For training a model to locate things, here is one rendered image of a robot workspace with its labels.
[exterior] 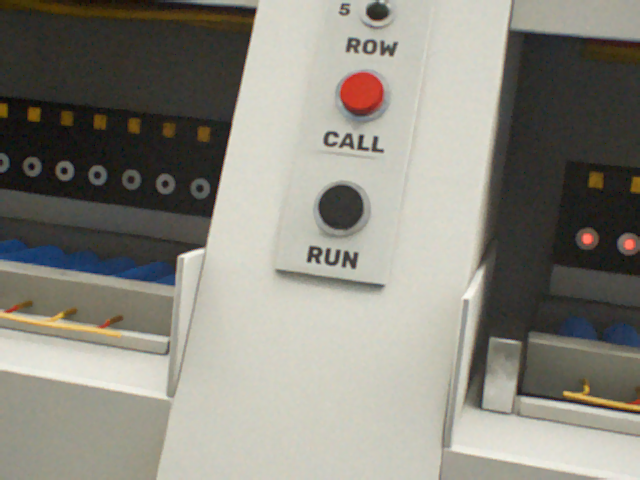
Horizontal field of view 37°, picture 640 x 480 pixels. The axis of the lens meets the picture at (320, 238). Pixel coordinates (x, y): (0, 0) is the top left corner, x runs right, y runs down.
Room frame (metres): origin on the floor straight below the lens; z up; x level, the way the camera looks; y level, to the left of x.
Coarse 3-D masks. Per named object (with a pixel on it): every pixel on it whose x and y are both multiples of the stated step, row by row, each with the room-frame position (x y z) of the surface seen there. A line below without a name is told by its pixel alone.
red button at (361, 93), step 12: (360, 72) 0.32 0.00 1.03; (348, 84) 0.32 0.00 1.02; (360, 84) 0.32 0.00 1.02; (372, 84) 0.32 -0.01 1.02; (348, 96) 0.32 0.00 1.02; (360, 96) 0.32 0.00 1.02; (372, 96) 0.32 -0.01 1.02; (348, 108) 0.32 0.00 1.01; (360, 108) 0.32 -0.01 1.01; (372, 108) 0.32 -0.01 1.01
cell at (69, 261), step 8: (64, 256) 0.47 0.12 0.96; (72, 256) 0.47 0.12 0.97; (80, 256) 0.48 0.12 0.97; (88, 256) 0.48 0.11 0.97; (96, 256) 0.49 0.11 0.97; (32, 264) 0.44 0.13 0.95; (40, 264) 0.44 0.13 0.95; (48, 264) 0.45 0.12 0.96; (56, 264) 0.45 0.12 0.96; (64, 264) 0.46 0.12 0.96; (72, 264) 0.46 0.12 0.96; (80, 264) 0.47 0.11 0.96; (88, 264) 0.48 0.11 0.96
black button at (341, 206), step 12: (324, 192) 0.33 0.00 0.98; (336, 192) 0.32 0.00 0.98; (348, 192) 0.32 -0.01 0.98; (324, 204) 0.32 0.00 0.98; (336, 204) 0.32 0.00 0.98; (348, 204) 0.32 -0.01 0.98; (360, 204) 0.32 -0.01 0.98; (324, 216) 0.32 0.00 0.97; (336, 216) 0.32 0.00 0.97; (348, 216) 0.32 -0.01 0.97; (360, 216) 0.32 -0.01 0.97; (336, 228) 0.32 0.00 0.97
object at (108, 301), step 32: (0, 288) 0.41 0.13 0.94; (32, 288) 0.40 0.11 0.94; (64, 288) 0.40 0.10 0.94; (96, 288) 0.40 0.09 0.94; (128, 288) 0.39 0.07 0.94; (160, 288) 0.40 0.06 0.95; (32, 320) 0.39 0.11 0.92; (96, 320) 0.40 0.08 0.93; (128, 320) 0.40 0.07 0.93; (160, 320) 0.39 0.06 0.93
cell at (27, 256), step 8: (32, 248) 0.48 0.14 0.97; (40, 248) 0.48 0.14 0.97; (48, 248) 0.49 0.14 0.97; (56, 248) 0.49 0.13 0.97; (0, 256) 0.45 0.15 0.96; (8, 256) 0.45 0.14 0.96; (16, 256) 0.46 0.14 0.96; (24, 256) 0.46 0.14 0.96; (32, 256) 0.47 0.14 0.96; (40, 256) 0.47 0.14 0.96; (48, 256) 0.48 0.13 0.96; (56, 256) 0.49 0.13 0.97
